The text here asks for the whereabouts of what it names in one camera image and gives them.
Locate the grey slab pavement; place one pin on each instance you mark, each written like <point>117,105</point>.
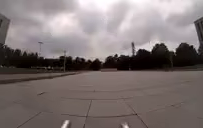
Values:
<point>102,90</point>

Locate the tall mast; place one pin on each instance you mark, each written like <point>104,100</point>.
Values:
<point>133,49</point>

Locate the row of dark trees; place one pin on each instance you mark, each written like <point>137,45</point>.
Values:
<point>160,56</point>

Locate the tall lamp pole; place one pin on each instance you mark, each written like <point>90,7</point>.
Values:
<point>40,50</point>

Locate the robot's own part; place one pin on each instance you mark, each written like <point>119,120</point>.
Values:
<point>125,125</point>
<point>65,124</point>

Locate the raised concrete kerb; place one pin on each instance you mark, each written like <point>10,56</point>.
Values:
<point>22,78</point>

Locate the grass strip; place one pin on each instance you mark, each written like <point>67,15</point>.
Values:
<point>9,70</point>
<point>195,67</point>

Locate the low pale wall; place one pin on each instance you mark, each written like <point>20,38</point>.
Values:
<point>109,69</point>

